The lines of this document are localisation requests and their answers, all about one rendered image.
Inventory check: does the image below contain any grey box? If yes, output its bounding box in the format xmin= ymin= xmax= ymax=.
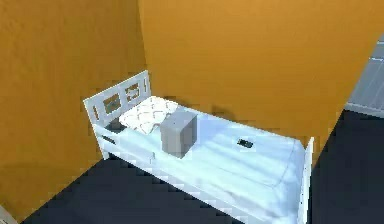
xmin=160 ymin=110 xmax=199 ymax=159

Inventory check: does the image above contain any white patterned pillow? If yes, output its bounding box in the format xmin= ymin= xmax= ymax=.
xmin=118 ymin=95 xmax=180 ymax=136

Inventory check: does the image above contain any white bed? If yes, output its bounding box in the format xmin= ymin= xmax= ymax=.
xmin=82 ymin=69 xmax=316 ymax=224

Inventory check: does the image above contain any dark flat object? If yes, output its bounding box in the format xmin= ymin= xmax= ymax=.
xmin=105 ymin=119 xmax=128 ymax=134

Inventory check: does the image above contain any grey room door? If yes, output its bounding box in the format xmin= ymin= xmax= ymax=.
xmin=343 ymin=33 xmax=384 ymax=118

